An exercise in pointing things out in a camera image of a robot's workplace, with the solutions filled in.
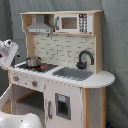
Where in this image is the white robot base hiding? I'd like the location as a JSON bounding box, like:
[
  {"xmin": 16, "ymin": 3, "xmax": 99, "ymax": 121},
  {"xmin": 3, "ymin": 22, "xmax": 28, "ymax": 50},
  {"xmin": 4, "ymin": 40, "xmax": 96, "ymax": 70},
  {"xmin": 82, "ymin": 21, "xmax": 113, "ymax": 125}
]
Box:
[{"xmin": 0, "ymin": 112, "xmax": 42, "ymax": 128}]

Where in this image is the left red stove knob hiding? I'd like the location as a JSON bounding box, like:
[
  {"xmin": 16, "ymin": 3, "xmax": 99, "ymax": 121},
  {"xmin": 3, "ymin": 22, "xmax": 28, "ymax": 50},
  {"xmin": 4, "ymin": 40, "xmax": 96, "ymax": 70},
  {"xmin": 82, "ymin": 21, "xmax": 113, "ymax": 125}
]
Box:
[{"xmin": 13, "ymin": 76, "xmax": 19, "ymax": 81}]

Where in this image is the grey toy sink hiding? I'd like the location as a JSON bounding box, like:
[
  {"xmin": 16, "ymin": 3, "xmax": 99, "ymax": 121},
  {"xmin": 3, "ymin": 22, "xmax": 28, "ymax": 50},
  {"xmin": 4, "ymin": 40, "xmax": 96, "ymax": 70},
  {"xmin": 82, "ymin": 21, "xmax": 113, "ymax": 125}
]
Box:
[{"xmin": 53, "ymin": 67, "xmax": 92, "ymax": 81}]

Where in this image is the black toy stovetop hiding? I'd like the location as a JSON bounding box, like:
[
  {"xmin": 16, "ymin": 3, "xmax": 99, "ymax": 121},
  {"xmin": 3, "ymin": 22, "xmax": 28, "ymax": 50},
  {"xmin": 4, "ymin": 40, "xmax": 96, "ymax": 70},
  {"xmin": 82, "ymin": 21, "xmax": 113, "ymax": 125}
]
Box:
[{"xmin": 16, "ymin": 62, "xmax": 60, "ymax": 74}]

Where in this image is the red stove knob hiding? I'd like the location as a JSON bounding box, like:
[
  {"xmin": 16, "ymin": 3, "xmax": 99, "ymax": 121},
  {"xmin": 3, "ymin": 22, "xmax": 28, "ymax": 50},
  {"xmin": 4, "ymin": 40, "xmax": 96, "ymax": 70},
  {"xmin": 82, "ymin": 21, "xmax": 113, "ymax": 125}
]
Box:
[
  {"xmin": 13, "ymin": 76, "xmax": 19, "ymax": 81},
  {"xmin": 32, "ymin": 81, "xmax": 38, "ymax": 87}
]

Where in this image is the grey range hood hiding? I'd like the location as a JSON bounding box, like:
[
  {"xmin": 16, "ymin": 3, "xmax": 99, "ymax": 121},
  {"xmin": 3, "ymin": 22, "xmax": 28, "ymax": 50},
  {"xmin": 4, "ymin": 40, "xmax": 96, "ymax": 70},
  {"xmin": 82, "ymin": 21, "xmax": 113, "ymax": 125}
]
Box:
[{"xmin": 25, "ymin": 14, "xmax": 54, "ymax": 34}]

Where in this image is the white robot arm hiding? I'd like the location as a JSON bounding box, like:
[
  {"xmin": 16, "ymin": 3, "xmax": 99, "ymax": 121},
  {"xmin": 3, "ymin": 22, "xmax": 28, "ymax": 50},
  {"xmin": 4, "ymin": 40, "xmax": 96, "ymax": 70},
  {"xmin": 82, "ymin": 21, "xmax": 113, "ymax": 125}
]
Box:
[{"xmin": 0, "ymin": 39, "xmax": 18, "ymax": 70}]

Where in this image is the white fridge door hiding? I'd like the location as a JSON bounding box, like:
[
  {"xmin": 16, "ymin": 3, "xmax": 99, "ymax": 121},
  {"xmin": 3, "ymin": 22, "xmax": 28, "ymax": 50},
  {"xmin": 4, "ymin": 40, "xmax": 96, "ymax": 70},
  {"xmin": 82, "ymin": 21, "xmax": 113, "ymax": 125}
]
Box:
[{"xmin": 44, "ymin": 81, "xmax": 82, "ymax": 128}]

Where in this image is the toy microwave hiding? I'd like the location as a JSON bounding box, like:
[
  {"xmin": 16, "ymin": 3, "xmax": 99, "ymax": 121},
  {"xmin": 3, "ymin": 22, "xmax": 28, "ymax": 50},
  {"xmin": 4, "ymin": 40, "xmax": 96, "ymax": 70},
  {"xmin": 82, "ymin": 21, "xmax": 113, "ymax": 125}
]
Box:
[{"xmin": 55, "ymin": 14, "xmax": 92, "ymax": 33}]

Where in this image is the white oven door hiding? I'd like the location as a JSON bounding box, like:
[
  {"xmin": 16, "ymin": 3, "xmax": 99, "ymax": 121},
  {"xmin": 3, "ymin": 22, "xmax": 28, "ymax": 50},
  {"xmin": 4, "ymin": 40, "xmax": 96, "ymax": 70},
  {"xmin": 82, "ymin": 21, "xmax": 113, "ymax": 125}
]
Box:
[{"xmin": 0, "ymin": 85, "xmax": 13, "ymax": 114}]

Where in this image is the small metal pot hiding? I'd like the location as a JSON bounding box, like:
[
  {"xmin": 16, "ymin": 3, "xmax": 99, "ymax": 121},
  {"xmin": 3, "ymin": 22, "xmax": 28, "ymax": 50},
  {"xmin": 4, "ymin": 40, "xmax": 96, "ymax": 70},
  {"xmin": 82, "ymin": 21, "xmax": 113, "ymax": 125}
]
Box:
[{"xmin": 26, "ymin": 56, "xmax": 41, "ymax": 67}]

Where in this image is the wooden toy kitchen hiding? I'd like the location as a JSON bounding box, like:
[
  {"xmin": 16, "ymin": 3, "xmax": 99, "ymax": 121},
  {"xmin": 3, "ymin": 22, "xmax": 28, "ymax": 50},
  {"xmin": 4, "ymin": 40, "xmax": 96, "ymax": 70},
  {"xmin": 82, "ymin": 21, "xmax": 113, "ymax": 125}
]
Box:
[{"xmin": 6, "ymin": 9, "xmax": 116, "ymax": 128}]

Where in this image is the right red stove knob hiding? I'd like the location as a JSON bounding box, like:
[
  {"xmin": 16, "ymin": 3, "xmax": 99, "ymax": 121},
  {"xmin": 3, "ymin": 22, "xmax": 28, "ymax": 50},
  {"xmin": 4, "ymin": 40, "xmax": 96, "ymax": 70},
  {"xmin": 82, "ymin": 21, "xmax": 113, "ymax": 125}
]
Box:
[{"xmin": 32, "ymin": 81, "xmax": 38, "ymax": 87}]

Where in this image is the black toy faucet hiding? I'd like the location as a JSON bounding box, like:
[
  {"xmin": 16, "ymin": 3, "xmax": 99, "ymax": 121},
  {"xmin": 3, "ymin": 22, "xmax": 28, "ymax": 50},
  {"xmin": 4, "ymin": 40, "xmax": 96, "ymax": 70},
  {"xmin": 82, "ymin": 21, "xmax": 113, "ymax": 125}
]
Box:
[{"xmin": 76, "ymin": 50, "xmax": 94, "ymax": 70}]

